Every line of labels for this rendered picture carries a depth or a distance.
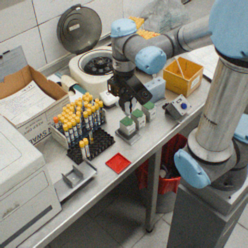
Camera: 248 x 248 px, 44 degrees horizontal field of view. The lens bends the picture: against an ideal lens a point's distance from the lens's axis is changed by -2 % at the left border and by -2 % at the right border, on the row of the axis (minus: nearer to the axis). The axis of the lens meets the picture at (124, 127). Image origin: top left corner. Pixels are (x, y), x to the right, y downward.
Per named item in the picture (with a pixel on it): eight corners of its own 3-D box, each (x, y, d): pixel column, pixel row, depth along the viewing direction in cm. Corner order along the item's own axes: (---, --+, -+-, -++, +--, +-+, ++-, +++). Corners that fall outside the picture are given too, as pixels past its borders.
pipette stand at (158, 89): (149, 110, 134) (150, 92, 126) (138, 102, 138) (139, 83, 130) (166, 100, 138) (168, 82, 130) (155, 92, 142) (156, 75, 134)
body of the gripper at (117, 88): (122, 83, 114) (121, 55, 105) (140, 94, 110) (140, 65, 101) (107, 93, 110) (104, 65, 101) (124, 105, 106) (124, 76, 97)
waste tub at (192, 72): (186, 99, 138) (189, 81, 131) (161, 87, 144) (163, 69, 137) (201, 84, 145) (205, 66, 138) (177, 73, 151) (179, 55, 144)
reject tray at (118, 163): (118, 174, 112) (118, 172, 111) (104, 164, 115) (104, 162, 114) (131, 163, 115) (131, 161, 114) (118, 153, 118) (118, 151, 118)
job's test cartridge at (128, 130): (128, 139, 121) (128, 128, 116) (119, 133, 123) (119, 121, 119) (135, 133, 123) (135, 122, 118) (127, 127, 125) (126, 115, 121)
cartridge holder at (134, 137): (131, 145, 121) (131, 139, 118) (114, 133, 125) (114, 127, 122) (140, 137, 123) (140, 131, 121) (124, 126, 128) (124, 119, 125)
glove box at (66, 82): (75, 119, 131) (72, 102, 124) (42, 94, 143) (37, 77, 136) (97, 104, 137) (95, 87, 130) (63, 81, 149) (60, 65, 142)
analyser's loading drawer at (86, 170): (51, 211, 100) (47, 203, 96) (39, 199, 103) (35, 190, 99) (98, 174, 109) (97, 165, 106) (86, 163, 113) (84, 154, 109)
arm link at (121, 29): (120, 33, 85) (104, 21, 90) (122, 66, 93) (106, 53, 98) (143, 24, 88) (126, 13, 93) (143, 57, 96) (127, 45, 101)
